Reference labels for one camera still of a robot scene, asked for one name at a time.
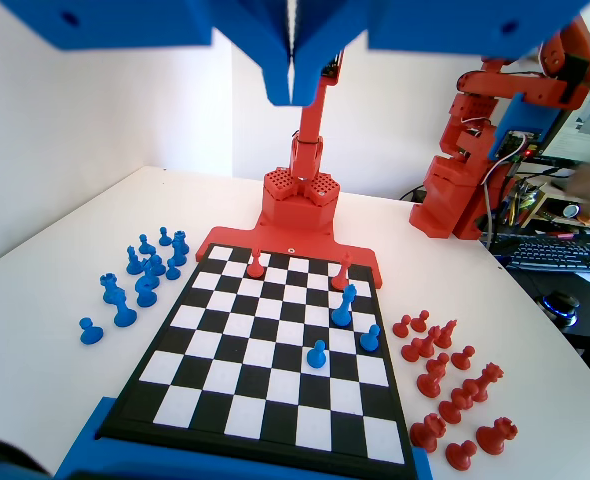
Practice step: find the red robot arm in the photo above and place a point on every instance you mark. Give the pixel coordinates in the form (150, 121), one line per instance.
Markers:
(307, 125)

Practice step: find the red queen chess piece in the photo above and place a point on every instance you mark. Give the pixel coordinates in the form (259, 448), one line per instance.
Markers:
(481, 386)

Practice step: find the red pawn chess piece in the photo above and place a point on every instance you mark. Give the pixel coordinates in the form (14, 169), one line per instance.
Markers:
(436, 369)
(462, 392)
(451, 412)
(400, 328)
(418, 323)
(410, 351)
(460, 456)
(463, 359)

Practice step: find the blue electronics holder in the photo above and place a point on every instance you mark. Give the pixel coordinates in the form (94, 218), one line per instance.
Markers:
(525, 120)

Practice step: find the blue base plate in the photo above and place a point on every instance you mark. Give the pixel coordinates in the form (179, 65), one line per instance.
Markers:
(82, 450)

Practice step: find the black computer mouse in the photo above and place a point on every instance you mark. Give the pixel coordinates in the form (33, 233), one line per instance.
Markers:
(559, 306)

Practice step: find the black computer keyboard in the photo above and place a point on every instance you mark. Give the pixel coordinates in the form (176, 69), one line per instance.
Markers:
(555, 255)

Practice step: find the blue queen chess piece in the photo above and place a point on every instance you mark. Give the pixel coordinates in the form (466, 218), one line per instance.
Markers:
(342, 315)

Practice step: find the bare camera circuit board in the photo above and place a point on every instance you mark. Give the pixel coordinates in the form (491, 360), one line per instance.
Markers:
(334, 66)

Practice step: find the blue rook chess piece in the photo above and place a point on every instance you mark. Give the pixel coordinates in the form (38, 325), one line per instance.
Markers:
(110, 292)
(179, 250)

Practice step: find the wooden box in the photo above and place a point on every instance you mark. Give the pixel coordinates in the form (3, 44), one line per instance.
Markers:
(555, 212)

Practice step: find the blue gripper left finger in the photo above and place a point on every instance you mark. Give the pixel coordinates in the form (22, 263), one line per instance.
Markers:
(245, 30)

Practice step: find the red rook chess piece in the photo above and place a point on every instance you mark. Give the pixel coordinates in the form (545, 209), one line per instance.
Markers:
(428, 434)
(496, 437)

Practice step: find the red bishop chess piece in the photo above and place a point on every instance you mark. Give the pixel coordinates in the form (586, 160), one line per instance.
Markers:
(341, 280)
(255, 270)

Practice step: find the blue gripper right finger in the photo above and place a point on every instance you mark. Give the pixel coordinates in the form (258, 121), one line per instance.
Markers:
(325, 30)

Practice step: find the black white chessboard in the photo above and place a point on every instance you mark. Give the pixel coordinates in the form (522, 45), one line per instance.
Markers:
(225, 375)

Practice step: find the blue pawn chess piece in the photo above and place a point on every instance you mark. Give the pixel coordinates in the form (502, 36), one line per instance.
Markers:
(145, 246)
(164, 238)
(91, 335)
(172, 272)
(316, 357)
(370, 340)

